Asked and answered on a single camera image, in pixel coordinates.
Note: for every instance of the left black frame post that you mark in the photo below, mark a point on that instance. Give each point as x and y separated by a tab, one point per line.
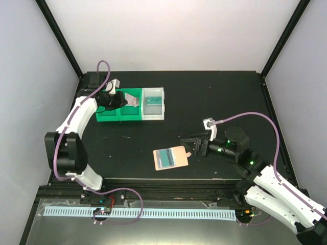
49	17

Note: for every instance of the teal VIP card in bin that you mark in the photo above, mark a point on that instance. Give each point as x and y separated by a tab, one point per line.
154	101

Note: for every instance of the left green plastic bin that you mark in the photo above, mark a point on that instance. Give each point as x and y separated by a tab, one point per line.
102	114

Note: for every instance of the light blue slotted cable duct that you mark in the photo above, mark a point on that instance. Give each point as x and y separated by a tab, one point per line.
133	213

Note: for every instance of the green plastic bin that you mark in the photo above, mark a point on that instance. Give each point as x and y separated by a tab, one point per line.
102	114
129	112

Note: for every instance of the black frame post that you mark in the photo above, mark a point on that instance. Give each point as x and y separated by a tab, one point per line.
49	17
288	30

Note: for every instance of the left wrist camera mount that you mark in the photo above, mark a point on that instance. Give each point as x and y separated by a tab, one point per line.
112	86

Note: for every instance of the middle green plastic bin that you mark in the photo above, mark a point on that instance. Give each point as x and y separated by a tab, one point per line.
129	112

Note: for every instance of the small circuit board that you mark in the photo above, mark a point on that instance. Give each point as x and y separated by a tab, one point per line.
102	211
245	213

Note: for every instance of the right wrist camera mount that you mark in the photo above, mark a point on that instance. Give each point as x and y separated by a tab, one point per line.
210	126

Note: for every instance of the right small circuit board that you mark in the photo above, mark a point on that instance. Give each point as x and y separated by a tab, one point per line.
245	213

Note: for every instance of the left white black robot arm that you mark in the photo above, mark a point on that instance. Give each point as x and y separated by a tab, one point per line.
65	151

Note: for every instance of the teal vip card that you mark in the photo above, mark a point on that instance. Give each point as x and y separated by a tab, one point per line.
165	158
154	101

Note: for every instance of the right black frame post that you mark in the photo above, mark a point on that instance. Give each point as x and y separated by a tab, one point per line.
288	30

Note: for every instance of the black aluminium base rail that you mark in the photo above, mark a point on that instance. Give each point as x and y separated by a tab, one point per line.
203	190

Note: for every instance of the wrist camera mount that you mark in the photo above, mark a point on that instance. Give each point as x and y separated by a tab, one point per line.
210	126
112	86

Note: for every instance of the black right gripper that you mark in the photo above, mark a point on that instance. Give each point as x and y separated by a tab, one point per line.
199	142

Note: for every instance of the white translucent plastic bin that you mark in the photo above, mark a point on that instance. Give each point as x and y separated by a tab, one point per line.
153	112

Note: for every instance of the white floral card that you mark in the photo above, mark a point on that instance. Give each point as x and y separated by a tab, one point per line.
131	100

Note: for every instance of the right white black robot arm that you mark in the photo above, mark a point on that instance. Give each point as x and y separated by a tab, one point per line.
263	187

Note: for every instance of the left small circuit board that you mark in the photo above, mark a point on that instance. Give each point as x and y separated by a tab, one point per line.
102	211

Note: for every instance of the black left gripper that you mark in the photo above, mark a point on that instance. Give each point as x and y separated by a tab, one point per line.
121	101

